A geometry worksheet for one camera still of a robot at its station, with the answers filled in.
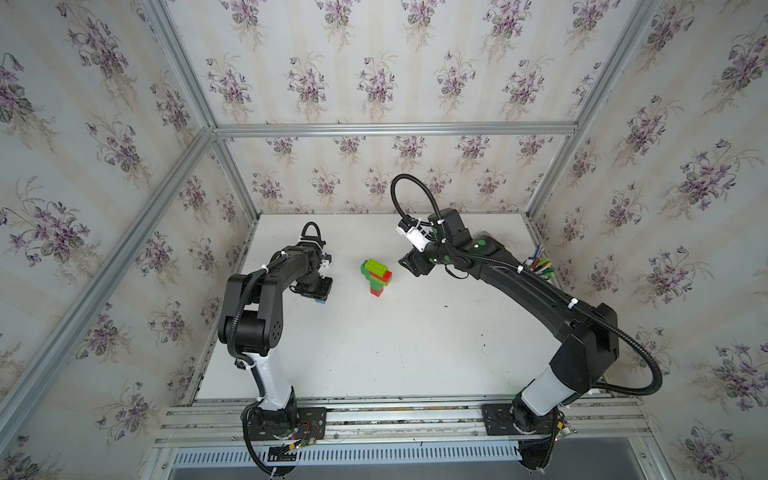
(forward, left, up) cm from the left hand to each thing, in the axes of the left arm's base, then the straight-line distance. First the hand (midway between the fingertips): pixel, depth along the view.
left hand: (319, 296), depth 96 cm
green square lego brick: (+2, -19, +4) cm, 19 cm away
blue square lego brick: (-2, 0, 0) cm, 2 cm away
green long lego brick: (+2, -16, +11) cm, 19 cm away
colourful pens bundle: (+5, -71, +10) cm, 71 cm away
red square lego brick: (+1, -19, 0) cm, 19 cm away
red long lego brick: (0, -22, +12) cm, 25 cm away
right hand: (+2, -29, +22) cm, 36 cm away
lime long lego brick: (+1, -19, +14) cm, 24 cm away
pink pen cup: (+5, -68, +10) cm, 69 cm away
